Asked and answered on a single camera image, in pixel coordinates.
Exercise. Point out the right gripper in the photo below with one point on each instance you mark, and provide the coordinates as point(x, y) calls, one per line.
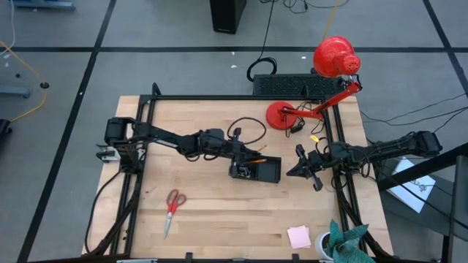
point(317, 162)

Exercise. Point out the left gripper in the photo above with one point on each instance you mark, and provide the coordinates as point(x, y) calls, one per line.
point(230, 148)

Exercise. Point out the black desk organizer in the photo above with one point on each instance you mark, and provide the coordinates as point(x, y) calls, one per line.
point(270, 171)

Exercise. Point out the pink sticky note pad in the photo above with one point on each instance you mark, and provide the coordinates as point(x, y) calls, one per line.
point(299, 237)

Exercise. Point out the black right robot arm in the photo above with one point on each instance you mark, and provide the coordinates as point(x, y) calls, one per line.
point(395, 149)

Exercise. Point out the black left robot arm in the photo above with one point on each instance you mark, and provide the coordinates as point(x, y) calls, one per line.
point(164, 135)

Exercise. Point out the black perforated metal box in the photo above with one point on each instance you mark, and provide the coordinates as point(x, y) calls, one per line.
point(292, 84)

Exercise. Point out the teal plant in white pot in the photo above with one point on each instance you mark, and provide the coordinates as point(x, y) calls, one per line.
point(343, 244)

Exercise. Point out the white paper sheet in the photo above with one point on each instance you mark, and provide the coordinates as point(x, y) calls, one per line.
point(413, 193)

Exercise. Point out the black metal stand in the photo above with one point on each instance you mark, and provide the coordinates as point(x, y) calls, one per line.
point(420, 170)

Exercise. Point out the red desk lamp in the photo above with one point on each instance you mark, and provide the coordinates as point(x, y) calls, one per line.
point(334, 55)

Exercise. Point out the black tower case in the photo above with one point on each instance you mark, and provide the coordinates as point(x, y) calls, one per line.
point(226, 14)

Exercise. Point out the small black floor disc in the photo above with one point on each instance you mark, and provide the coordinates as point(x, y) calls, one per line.
point(44, 85)

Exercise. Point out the grey metal foot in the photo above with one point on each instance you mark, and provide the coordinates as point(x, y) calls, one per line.
point(14, 91)

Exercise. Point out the black caster wheel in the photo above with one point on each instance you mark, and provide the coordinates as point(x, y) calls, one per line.
point(3, 126)

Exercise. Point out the grey-blue equipment base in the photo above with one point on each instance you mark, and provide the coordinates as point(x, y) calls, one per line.
point(44, 5)

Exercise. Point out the black aluminium frame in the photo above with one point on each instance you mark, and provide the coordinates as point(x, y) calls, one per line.
point(234, 97)

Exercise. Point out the table-level camera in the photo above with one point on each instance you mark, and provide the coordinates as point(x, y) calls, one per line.
point(137, 261)

